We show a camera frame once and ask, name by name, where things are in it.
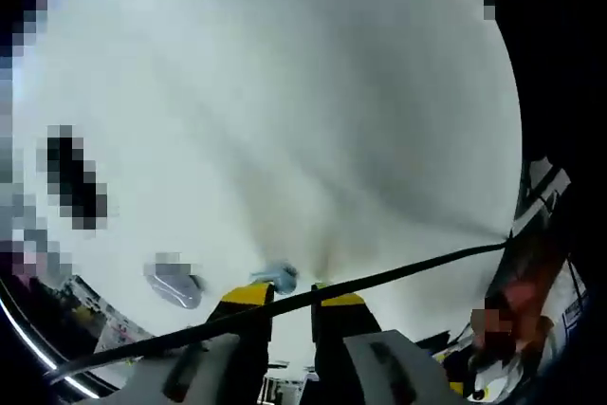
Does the thick black cable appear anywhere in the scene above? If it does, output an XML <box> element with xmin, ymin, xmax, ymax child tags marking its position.
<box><xmin>45</xmin><ymin>241</ymin><xmax>508</xmax><ymax>385</ymax></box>

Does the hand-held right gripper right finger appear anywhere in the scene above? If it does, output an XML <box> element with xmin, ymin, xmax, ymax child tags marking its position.
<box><xmin>310</xmin><ymin>281</ymin><xmax>466</xmax><ymax>405</ymax></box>

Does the blue earbud case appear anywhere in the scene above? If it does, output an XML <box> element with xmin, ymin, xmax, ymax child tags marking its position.
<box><xmin>248</xmin><ymin>260</ymin><xmax>302</xmax><ymax>296</ymax></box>

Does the white ceiling light strip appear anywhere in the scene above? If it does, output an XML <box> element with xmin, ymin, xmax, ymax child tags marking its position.
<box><xmin>0</xmin><ymin>299</ymin><xmax>101</xmax><ymax>400</ymax></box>

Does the purple earbud case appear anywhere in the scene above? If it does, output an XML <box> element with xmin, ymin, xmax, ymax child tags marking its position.
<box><xmin>144</xmin><ymin>273</ymin><xmax>209</xmax><ymax>310</ymax></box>

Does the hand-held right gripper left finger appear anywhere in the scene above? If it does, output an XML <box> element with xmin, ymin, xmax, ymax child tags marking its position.
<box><xmin>101</xmin><ymin>280</ymin><xmax>276</xmax><ymax>405</ymax></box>

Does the white table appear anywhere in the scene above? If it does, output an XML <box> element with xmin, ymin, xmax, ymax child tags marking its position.
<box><xmin>9</xmin><ymin>0</ymin><xmax>523</xmax><ymax>377</ymax></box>

